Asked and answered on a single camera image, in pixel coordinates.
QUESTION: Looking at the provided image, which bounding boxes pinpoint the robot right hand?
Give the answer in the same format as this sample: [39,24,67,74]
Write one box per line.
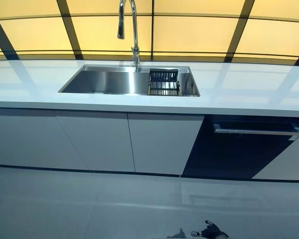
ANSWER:
[190,220,229,239]

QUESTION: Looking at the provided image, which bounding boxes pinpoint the yellow window with dark frame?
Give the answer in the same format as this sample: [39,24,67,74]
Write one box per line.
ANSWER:
[0,0,299,63]

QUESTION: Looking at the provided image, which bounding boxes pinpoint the black dish drying rack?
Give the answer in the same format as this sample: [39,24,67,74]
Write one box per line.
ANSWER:
[146,68,182,96]

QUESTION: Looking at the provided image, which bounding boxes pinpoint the white cabinet door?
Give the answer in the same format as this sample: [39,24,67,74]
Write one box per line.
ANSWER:
[55,112,136,173]
[0,114,91,171]
[127,112,205,176]

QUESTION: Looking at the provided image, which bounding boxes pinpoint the stainless steel sink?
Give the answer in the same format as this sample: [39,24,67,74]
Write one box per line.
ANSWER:
[57,64,201,98]

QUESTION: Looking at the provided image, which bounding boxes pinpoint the steel dishwasher handle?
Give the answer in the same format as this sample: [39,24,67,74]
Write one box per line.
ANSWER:
[213,123,299,136]

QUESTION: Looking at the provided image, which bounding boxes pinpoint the chrome kitchen faucet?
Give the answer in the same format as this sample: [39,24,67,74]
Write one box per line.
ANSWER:
[117,0,141,73]

